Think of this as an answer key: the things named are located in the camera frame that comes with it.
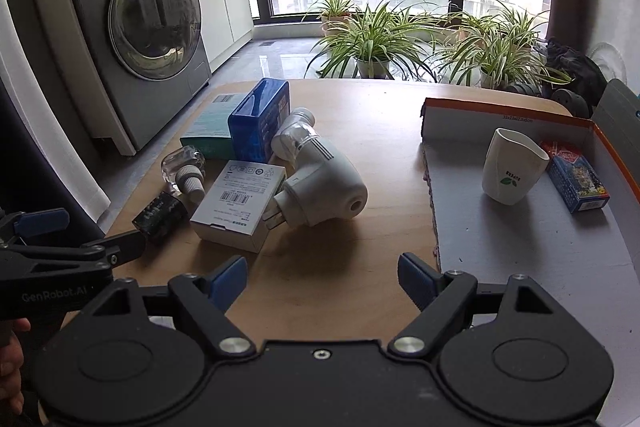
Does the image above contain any orange-edged cardboard box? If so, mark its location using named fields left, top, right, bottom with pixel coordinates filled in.
left=420, top=79, right=640, bottom=427

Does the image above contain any colourful snack packet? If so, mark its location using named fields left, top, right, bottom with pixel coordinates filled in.
left=540, top=139, right=612, bottom=214

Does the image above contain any clear glass bottle grey cap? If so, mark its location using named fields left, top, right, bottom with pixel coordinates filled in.
left=161, top=146, right=207, bottom=200

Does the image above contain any person's left hand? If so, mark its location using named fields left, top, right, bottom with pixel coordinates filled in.
left=0, top=318, right=31, bottom=408

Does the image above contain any white cup green leaf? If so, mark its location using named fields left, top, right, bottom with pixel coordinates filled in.
left=481, top=128, right=551, bottom=206

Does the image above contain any small dark patterned box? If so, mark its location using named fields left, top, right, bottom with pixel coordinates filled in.
left=132, top=192, right=190, bottom=245

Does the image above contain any large spider plant white pot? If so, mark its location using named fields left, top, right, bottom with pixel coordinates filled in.
left=305, top=0, right=437, bottom=80

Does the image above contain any blue box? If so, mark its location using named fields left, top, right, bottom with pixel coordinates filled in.
left=228, top=78, right=291, bottom=162

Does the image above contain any white plug-in device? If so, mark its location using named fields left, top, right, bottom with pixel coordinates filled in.
left=263, top=134, right=369, bottom=230

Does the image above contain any silver front-load washing machine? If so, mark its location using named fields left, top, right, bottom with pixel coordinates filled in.
left=62, top=0, right=213, bottom=152

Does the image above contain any teal cardboard box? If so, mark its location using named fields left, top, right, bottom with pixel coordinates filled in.
left=180, top=94, right=251, bottom=160

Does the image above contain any spider plant terracotta pot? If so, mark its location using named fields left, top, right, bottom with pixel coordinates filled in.
left=305, top=0, right=363, bottom=38

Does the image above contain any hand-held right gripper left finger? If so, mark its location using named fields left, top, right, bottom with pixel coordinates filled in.
left=82, top=256, right=253, bottom=360

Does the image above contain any white capped pill bottle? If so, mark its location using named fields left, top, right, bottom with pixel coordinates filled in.
left=271, top=108, right=319, bottom=160

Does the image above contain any white labelled box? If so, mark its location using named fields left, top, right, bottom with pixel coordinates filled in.
left=190, top=159, right=288, bottom=254

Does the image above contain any dark slipper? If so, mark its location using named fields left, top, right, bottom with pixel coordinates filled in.
left=550, top=88, right=593, bottom=120
left=505, top=82, right=542, bottom=98

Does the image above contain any small spider plant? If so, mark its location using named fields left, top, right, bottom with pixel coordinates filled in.
left=430, top=4, right=482, bottom=52

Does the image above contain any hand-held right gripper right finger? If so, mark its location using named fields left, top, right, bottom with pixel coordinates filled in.
left=387, top=253, right=563, bottom=358

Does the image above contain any white fan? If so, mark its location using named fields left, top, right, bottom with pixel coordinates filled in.
left=587, top=43, right=628, bottom=85

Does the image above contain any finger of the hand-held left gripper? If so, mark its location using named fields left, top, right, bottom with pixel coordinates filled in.
left=80, top=229, right=147, bottom=267
left=0, top=207, right=71, bottom=249

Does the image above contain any black bag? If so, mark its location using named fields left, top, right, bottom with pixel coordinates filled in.
left=542, top=38, right=608, bottom=105

